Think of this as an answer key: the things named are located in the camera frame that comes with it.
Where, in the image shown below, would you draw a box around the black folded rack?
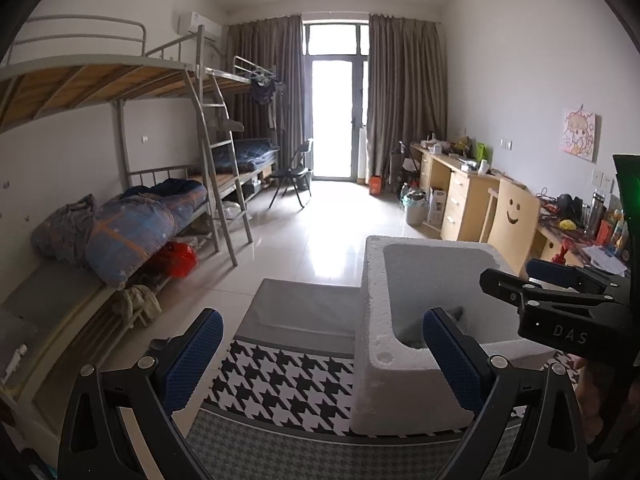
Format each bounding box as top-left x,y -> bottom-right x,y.
389,142 -> 421,192

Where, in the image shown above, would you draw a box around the wooden smiley face chair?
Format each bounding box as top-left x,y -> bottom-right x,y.
480,178 -> 544,262

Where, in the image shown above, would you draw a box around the white carton box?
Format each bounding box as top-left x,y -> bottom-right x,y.
427,187 -> 446,227

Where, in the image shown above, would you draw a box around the white paper sheet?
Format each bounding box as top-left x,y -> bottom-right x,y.
581,245 -> 629,274

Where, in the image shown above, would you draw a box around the grey patterned blanket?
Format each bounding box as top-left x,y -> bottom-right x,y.
32,194 -> 101,272

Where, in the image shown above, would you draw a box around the white air conditioner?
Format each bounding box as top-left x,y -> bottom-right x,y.
176,10 -> 223,42

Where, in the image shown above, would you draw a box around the white foam box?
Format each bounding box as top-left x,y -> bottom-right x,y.
351,235 -> 557,436

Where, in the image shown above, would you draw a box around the beige cloth bundle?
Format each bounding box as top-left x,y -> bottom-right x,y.
112,285 -> 162,329

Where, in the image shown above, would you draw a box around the glass balcony door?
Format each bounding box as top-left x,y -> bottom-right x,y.
302,20 -> 371,181

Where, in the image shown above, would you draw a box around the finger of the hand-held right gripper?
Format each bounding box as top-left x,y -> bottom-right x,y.
479,267 -> 553,317
526,258 -> 623,292

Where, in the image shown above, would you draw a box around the black round appliance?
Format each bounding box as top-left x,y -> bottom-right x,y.
556,193 -> 584,217

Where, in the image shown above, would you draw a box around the houndstooth tablecloth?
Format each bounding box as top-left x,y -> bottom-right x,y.
182,278 -> 583,480

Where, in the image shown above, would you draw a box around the grey trash bin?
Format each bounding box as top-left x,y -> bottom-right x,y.
403,189 -> 429,226

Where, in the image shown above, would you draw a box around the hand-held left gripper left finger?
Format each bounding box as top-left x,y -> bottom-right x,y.
57,307 -> 226,480

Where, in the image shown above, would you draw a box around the black folding chair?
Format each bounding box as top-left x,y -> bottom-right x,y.
269,139 -> 315,211

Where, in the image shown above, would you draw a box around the person's right hand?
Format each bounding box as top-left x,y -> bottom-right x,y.
574,355 -> 604,445

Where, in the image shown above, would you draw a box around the dark blue folded bedding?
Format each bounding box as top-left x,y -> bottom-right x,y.
232,137 -> 281,173

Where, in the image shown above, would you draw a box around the red plastic bag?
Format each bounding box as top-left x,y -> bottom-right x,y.
162,241 -> 199,279

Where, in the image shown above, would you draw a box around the grey metal bunk bed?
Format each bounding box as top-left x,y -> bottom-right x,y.
0,15 -> 253,461
197,25 -> 287,211

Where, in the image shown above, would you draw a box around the cluster of toiletry bottles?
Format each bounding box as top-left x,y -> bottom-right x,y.
584,187 -> 634,261

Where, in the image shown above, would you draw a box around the cartoon wall poster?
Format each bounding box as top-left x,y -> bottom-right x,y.
560,107 -> 600,163

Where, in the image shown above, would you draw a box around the dark hanging clothes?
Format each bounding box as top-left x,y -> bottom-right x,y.
250,77 -> 284,107

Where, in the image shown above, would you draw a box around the blue orange star quilt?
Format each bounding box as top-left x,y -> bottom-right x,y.
85,180 -> 208,288

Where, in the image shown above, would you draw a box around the long wooden desk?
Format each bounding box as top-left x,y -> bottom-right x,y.
410,142 -> 640,281

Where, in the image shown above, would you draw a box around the brown curtain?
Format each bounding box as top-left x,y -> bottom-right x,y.
367,12 -> 449,187
225,15 -> 306,196

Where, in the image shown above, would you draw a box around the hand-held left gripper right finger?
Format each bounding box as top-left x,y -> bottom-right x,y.
422,307 -> 592,480

